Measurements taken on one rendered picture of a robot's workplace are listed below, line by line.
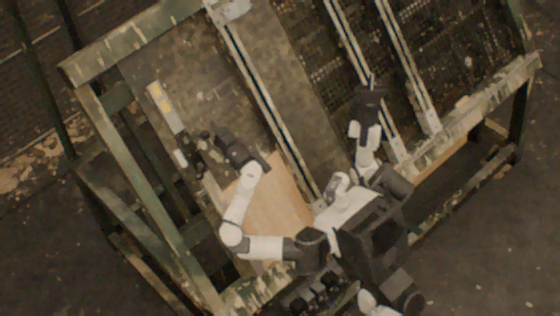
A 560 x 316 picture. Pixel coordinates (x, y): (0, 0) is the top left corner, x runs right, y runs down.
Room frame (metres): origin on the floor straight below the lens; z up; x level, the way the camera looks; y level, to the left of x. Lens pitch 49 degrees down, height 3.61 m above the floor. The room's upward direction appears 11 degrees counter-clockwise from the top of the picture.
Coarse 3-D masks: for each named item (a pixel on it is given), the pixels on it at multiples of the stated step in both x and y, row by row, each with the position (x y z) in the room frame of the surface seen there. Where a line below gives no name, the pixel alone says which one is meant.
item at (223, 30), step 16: (208, 0) 2.33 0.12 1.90; (208, 16) 2.35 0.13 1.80; (224, 16) 2.30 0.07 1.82; (224, 32) 2.30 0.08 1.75; (224, 48) 2.29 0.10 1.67; (240, 48) 2.27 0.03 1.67; (240, 64) 2.23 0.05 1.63; (240, 80) 2.24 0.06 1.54; (256, 80) 2.21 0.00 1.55; (256, 96) 2.17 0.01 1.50; (256, 112) 2.18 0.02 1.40; (272, 112) 2.15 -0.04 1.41; (272, 128) 2.10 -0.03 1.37; (272, 144) 2.11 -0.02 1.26; (288, 144) 2.08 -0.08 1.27; (288, 160) 2.03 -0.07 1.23; (304, 176) 2.02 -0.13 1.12; (304, 192) 1.97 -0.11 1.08; (320, 208) 1.93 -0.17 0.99
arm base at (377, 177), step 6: (378, 168) 1.81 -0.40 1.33; (384, 168) 1.77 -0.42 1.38; (372, 174) 1.80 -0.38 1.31; (378, 174) 1.76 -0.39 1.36; (384, 174) 1.74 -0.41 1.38; (372, 180) 1.76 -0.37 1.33; (378, 180) 1.73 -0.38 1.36; (372, 186) 1.72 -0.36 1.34; (378, 186) 1.72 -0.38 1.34; (414, 186) 1.71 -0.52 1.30; (384, 192) 1.70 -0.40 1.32; (408, 192) 1.69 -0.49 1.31; (402, 198) 1.68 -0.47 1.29; (396, 204) 1.67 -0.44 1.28; (402, 204) 1.66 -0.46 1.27
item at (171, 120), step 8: (144, 88) 2.13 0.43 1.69; (160, 88) 2.12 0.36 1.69; (152, 96) 2.09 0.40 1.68; (160, 96) 2.10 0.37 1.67; (160, 112) 2.07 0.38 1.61; (168, 112) 2.07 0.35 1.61; (168, 120) 2.05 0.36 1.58; (176, 120) 2.05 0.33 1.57; (168, 128) 2.05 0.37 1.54; (176, 128) 2.03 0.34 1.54; (184, 152) 1.99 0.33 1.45; (192, 168) 1.96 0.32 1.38; (208, 176) 1.94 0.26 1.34; (200, 184) 1.94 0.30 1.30; (208, 184) 1.92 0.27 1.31; (216, 184) 1.92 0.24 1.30; (208, 192) 1.90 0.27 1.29; (216, 192) 1.90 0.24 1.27; (216, 200) 1.88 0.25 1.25; (224, 200) 1.89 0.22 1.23; (216, 208) 1.87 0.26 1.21; (224, 208) 1.87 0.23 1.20; (248, 264) 1.75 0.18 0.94; (256, 264) 1.74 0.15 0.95; (256, 272) 1.71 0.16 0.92
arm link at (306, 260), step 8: (288, 240) 1.54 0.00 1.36; (288, 248) 1.51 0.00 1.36; (296, 248) 1.51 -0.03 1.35; (304, 248) 1.49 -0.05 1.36; (312, 248) 1.49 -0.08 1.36; (288, 256) 1.49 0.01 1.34; (296, 256) 1.49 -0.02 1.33; (304, 256) 1.48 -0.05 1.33; (312, 256) 1.48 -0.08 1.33; (296, 264) 1.49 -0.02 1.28; (304, 264) 1.47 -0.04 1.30; (312, 264) 1.46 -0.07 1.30; (304, 272) 1.45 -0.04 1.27
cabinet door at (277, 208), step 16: (272, 160) 2.05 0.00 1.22; (240, 176) 1.99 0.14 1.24; (272, 176) 2.01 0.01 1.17; (288, 176) 2.03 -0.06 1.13; (224, 192) 1.92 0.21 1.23; (256, 192) 1.95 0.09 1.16; (272, 192) 1.97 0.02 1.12; (288, 192) 1.98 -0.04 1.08; (256, 208) 1.91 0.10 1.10; (272, 208) 1.92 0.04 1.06; (288, 208) 1.94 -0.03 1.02; (304, 208) 1.95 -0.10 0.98; (256, 224) 1.87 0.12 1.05; (272, 224) 1.88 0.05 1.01; (288, 224) 1.89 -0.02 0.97; (304, 224) 1.90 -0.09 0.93
